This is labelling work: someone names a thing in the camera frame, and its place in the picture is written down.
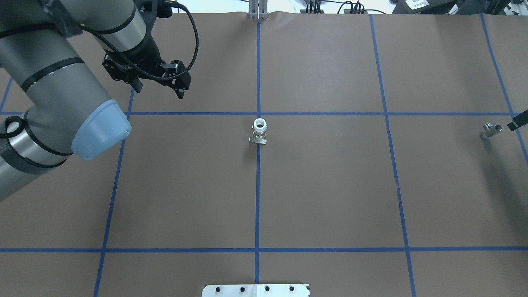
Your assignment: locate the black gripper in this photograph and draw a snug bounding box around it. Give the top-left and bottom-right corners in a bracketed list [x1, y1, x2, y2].
[102, 37, 192, 99]

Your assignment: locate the chrome pipe fitting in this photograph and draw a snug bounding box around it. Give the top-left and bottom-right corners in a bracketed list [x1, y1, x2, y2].
[480, 123, 503, 140]

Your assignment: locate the white brass PPR valve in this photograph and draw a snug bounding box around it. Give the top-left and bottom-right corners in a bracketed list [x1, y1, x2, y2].
[248, 118, 268, 145]

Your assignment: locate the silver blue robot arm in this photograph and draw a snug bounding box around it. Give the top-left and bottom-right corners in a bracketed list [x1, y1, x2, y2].
[1, 0, 199, 200]

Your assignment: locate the black label printer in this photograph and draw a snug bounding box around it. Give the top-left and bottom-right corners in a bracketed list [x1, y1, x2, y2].
[392, 0, 457, 15]

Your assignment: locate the aluminium frame post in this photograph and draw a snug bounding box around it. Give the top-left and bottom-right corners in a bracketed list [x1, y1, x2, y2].
[247, 0, 269, 21]

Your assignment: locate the white camera stand column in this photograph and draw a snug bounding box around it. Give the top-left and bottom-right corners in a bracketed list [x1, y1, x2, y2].
[201, 283, 311, 297]

